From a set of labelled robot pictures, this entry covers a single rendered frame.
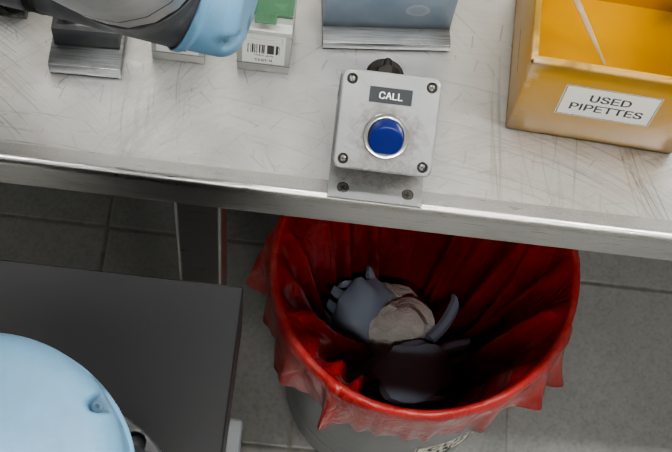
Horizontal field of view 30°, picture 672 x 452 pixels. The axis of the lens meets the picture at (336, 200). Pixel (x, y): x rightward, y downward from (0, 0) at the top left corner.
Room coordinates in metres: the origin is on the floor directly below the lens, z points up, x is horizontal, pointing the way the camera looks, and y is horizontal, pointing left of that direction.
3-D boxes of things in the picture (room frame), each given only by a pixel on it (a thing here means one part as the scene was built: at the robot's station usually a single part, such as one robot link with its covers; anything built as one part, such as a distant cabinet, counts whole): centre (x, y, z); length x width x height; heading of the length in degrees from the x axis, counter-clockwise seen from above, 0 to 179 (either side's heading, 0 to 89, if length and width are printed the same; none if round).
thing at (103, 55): (0.52, 0.21, 0.89); 0.09 x 0.05 x 0.04; 7
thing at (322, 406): (0.57, -0.10, 0.22); 0.38 x 0.37 x 0.44; 94
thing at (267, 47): (0.53, 0.08, 0.91); 0.05 x 0.04 x 0.07; 4
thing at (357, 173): (0.47, -0.02, 0.92); 0.13 x 0.07 x 0.08; 4
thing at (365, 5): (0.58, -0.01, 0.92); 0.10 x 0.07 x 0.10; 101
